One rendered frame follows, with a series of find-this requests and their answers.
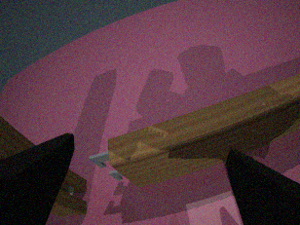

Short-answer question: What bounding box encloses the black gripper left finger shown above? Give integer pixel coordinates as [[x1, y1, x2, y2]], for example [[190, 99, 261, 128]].
[[0, 132, 75, 225]]

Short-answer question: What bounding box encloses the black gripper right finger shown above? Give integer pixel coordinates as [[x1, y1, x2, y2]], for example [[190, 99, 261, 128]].
[[226, 149, 300, 225]]

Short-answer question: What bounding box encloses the short wooden post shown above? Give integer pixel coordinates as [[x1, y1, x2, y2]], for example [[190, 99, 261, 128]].
[[0, 115, 87, 217]]

